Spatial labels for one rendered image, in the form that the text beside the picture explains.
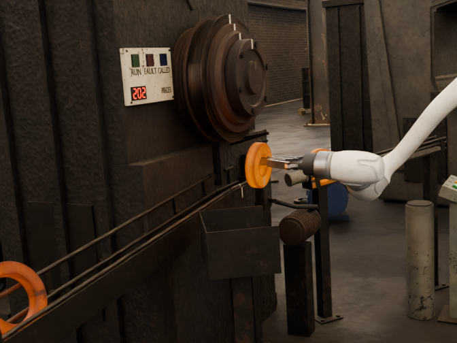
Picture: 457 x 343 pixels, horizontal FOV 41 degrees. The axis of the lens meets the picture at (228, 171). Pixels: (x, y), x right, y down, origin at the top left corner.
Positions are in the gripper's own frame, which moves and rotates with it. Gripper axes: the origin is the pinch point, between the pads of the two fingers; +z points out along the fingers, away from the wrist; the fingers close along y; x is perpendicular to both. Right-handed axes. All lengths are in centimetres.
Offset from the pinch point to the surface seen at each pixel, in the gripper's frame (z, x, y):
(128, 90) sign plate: 33.2, 24.9, -26.3
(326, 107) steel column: 271, -72, 871
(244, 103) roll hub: 10.9, 17.8, 11.2
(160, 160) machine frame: 28.5, 1.1, -17.0
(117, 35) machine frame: 36, 42, -27
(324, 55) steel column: 276, 21, 871
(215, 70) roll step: 18.1, 29.9, 3.4
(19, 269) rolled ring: 25, -14, -84
